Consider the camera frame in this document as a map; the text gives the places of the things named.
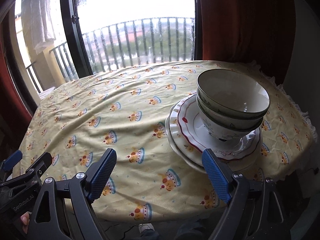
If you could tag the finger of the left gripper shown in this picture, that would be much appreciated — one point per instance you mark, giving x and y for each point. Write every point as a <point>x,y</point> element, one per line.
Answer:
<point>34,172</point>
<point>11,161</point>

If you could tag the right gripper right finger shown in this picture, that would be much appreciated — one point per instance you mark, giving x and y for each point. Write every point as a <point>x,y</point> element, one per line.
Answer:
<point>253,209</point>

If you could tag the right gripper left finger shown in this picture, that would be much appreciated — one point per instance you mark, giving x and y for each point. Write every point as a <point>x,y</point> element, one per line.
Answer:
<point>49,219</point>

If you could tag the small cream bowl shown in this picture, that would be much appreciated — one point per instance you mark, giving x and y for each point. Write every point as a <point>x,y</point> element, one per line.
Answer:
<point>226,133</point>
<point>227,121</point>

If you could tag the white red-rimmed plate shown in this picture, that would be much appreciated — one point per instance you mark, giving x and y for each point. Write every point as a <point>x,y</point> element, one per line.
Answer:
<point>194,131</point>

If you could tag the large cream patterned bowl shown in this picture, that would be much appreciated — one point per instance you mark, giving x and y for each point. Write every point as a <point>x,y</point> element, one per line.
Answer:
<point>233,94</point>

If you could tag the person's hand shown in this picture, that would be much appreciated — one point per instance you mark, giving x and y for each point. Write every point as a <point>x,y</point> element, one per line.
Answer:
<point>25,218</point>

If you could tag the red curtain left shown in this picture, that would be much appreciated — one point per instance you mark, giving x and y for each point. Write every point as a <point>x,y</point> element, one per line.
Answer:
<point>15,118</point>

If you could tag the red curtain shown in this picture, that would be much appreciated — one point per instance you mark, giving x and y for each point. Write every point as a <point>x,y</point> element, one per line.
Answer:
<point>15,118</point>
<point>244,31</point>

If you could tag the white shoe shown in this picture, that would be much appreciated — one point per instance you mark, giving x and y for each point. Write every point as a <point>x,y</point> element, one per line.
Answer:
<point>145,227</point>

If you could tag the yellow crown-print tablecloth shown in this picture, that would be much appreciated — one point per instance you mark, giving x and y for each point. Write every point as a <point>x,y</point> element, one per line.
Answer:
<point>125,110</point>

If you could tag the white hanging cloth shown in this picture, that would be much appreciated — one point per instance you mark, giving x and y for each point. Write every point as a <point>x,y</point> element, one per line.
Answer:
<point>36,20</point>

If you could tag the balcony metal railing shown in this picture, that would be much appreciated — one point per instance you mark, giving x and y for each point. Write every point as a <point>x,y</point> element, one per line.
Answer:
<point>138,42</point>

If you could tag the red curtain right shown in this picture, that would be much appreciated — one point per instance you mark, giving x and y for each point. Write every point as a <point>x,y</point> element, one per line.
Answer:
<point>244,31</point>

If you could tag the black window frame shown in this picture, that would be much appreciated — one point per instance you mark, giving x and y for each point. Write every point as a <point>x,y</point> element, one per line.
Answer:
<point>36,75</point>

